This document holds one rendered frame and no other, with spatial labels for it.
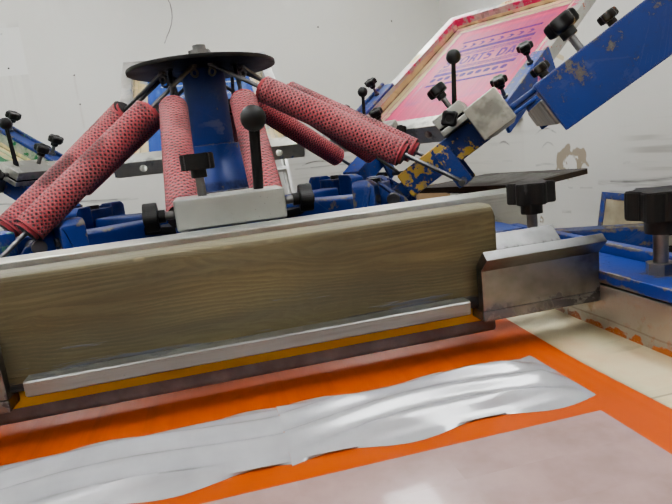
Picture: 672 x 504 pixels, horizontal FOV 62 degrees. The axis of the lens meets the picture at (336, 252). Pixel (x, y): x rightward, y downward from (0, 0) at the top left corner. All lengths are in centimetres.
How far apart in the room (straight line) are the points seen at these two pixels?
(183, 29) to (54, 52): 92
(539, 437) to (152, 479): 20
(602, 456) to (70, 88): 448
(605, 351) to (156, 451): 30
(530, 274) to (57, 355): 33
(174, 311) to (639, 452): 27
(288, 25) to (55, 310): 435
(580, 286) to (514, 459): 19
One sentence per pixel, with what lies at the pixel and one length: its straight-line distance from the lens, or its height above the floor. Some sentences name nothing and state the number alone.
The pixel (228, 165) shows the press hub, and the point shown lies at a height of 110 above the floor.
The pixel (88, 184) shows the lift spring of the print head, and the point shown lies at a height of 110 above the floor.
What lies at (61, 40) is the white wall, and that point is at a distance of 469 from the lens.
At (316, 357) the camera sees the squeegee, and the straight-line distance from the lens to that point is 41.
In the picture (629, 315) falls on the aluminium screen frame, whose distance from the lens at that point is 45.
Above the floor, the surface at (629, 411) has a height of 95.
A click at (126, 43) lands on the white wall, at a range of 462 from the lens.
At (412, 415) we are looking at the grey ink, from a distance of 33.
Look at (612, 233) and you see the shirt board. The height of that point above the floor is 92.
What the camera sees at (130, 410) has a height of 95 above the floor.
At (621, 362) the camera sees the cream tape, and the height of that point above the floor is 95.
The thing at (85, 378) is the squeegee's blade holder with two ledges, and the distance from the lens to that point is 39.
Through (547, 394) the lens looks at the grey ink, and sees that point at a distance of 36.
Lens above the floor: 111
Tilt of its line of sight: 10 degrees down
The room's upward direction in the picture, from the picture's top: 7 degrees counter-clockwise
